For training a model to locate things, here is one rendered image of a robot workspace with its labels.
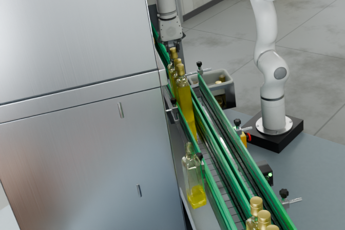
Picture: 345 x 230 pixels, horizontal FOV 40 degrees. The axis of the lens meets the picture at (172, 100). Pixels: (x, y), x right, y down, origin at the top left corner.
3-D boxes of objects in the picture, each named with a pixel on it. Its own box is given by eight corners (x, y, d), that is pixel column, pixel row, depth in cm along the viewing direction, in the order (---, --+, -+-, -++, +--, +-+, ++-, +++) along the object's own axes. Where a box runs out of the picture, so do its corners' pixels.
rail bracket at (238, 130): (234, 145, 202) (232, 118, 195) (251, 140, 202) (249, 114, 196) (237, 150, 198) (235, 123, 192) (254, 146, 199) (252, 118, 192)
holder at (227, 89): (181, 103, 278) (178, 80, 270) (226, 93, 281) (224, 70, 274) (188, 118, 263) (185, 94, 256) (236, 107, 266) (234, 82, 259)
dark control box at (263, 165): (248, 179, 200) (247, 164, 196) (266, 175, 201) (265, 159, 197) (255, 192, 193) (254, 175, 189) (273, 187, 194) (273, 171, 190)
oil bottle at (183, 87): (180, 117, 226) (174, 77, 216) (192, 114, 227) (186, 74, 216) (183, 123, 221) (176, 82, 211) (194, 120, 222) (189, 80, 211)
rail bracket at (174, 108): (165, 123, 224) (160, 99, 217) (178, 120, 225) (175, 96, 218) (166, 128, 220) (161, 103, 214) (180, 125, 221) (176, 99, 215)
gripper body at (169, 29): (157, 19, 207) (161, 43, 212) (180, 15, 208) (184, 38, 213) (154, 14, 213) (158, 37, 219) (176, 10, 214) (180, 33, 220)
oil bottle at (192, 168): (187, 200, 175) (177, 142, 162) (200, 195, 177) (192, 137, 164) (193, 210, 171) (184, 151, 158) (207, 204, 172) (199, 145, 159)
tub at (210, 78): (188, 89, 275) (187, 76, 270) (226, 80, 277) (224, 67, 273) (196, 103, 260) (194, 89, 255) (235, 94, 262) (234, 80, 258)
